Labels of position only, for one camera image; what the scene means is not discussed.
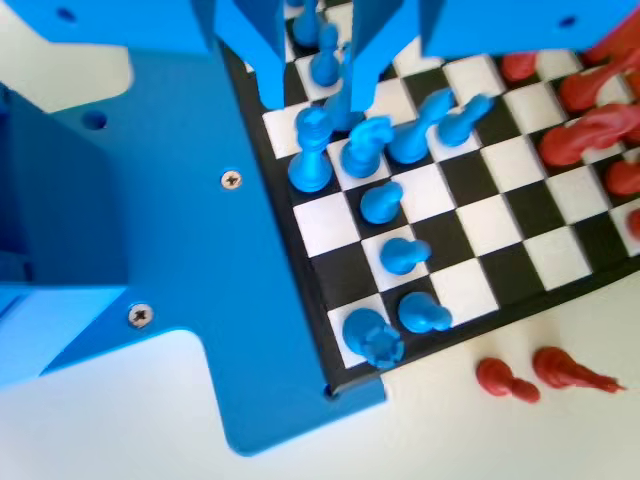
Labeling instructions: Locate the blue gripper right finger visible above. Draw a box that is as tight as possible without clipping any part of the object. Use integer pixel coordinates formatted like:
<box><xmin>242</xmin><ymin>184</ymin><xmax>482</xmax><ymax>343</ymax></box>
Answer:
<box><xmin>349</xmin><ymin>0</ymin><xmax>407</xmax><ymax>112</ymax></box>

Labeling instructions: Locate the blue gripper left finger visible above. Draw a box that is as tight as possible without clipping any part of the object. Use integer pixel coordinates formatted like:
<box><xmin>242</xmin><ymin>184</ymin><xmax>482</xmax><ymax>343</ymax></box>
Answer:
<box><xmin>214</xmin><ymin>0</ymin><xmax>287</xmax><ymax>110</ymax></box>

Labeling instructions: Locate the blue chess king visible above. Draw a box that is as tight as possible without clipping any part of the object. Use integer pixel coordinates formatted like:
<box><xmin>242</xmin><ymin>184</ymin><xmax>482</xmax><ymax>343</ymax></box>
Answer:
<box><xmin>288</xmin><ymin>107</ymin><xmax>335</xmax><ymax>195</ymax></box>

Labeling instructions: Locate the blue chess rook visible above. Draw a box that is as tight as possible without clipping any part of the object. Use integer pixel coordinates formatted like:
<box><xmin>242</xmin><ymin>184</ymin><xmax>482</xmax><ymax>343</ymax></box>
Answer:
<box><xmin>342</xmin><ymin>307</ymin><xmax>405</xmax><ymax>371</ymax></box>

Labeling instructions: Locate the red chess bishop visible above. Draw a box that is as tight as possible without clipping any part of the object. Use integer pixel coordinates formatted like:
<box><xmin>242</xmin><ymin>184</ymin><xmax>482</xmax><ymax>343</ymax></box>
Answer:
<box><xmin>557</xmin><ymin>59</ymin><xmax>640</xmax><ymax>115</ymax></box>

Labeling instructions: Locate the red chess queen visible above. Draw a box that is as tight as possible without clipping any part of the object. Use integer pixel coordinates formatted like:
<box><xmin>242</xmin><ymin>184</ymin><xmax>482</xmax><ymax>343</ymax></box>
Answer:
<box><xmin>582</xmin><ymin>19</ymin><xmax>640</xmax><ymax>66</ymax></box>

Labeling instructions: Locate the black white chessboard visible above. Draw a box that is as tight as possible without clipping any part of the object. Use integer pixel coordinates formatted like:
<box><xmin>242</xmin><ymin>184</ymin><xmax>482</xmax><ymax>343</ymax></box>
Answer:
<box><xmin>219</xmin><ymin>0</ymin><xmax>640</xmax><ymax>399</ymax></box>

